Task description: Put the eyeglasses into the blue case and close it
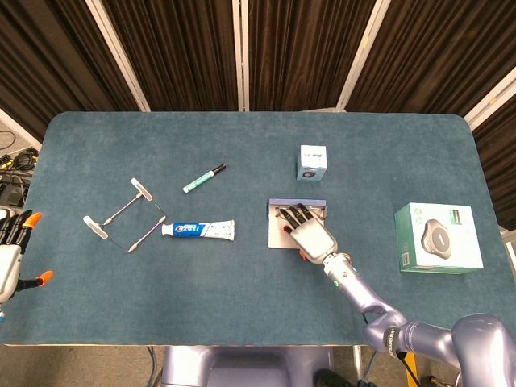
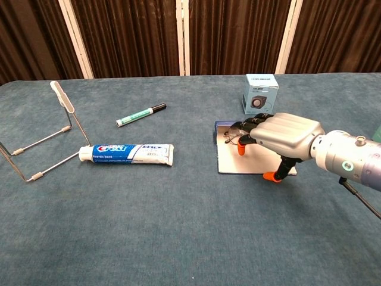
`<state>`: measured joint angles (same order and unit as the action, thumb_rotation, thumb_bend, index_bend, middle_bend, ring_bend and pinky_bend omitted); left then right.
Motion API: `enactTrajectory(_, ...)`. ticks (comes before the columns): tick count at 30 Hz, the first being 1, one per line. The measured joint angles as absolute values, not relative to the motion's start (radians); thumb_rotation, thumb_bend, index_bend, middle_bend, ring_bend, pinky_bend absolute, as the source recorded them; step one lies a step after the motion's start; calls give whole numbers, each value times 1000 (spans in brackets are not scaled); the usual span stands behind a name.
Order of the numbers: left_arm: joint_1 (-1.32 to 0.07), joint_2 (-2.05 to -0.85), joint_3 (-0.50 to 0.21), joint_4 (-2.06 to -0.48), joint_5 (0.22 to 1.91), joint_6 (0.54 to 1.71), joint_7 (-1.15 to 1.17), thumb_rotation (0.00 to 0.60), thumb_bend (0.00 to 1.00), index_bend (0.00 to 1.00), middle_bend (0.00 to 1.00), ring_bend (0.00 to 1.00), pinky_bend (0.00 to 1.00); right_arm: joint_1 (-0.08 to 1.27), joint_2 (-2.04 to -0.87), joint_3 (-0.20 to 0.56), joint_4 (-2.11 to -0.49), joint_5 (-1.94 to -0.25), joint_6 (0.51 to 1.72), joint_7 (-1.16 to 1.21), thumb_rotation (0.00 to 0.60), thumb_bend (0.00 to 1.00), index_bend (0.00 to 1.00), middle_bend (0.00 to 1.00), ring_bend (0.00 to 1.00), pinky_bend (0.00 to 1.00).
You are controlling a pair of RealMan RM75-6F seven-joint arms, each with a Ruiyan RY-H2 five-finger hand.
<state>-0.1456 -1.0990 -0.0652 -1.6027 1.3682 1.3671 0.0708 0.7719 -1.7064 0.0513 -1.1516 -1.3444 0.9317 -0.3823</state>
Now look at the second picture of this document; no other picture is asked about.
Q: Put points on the green marker with black cap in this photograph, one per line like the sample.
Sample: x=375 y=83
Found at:
x=140 y=114

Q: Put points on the small light-blue speaker box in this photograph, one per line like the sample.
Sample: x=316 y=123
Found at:
x=259 y=95

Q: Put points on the blue felt table cloth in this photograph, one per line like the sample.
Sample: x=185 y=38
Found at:
x=178 y=223

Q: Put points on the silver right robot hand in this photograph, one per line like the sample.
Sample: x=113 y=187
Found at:
x=285 y=131

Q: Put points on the blue glasses case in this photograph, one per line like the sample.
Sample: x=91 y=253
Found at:
x=238 y=161

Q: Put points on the brown pleated curtain panel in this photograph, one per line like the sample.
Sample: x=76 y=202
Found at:
x=29 y=38
x=128 y=35
x=336 y=32
x=235 y=35

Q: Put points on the white screen frame post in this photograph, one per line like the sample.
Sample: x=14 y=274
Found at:
x=287 y=38
x=183 y=38
x=76 y=38

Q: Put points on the white blue toothpaste tube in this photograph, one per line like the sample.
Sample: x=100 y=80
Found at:
x=125 y=152

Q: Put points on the round metal-frame eyeglasses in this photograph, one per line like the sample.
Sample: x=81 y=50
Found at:
x=235 y=132

